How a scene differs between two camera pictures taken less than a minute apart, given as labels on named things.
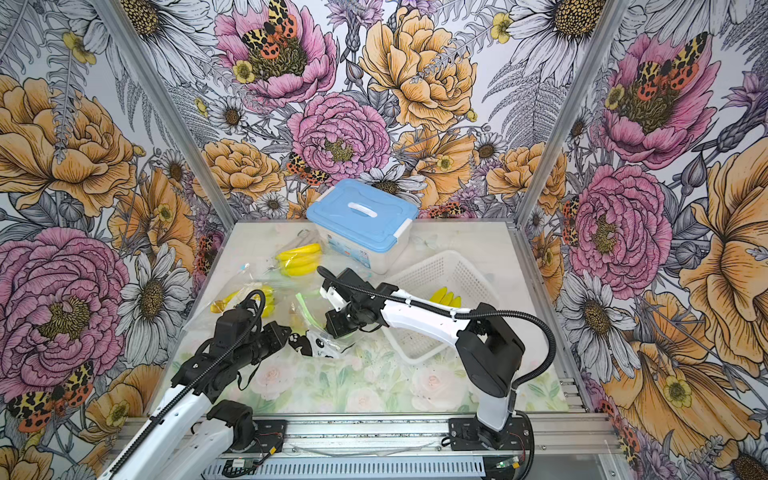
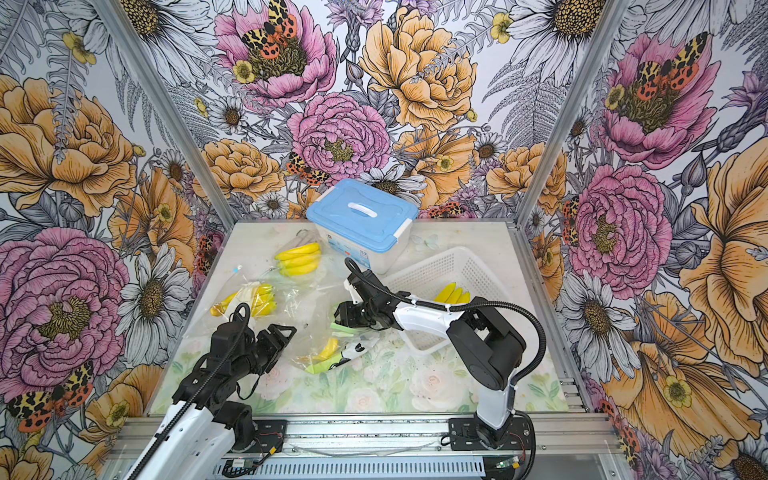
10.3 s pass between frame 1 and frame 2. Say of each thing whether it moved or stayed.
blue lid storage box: stayed
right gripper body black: stayed
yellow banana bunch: stayed
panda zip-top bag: moved
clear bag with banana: stayed
